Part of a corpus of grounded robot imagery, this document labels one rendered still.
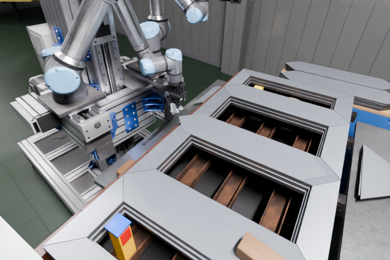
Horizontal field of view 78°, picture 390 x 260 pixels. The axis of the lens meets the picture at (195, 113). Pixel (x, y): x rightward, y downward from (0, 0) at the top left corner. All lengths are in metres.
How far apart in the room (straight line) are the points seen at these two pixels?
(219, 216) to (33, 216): 1.61
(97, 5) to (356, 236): 1.25
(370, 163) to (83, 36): 1.36
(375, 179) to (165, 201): 0.92
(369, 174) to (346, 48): 2.07
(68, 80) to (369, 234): 1.26
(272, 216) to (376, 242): 0.36
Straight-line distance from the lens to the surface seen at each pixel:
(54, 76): 1.00
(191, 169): 1.26
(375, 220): 1.25
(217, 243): 0.84
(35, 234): 2.12
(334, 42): 3.24
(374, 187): 1.31
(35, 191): 2.38
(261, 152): 1.12
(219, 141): 1.14
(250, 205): 1.32
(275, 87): 1.74
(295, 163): 1.12
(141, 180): 0.99
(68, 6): 1.32
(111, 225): 0.88
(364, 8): 3.14
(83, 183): 1.97
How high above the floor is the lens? 1.62
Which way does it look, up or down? 35 degrees down
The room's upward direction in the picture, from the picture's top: 1 degrees clockwise
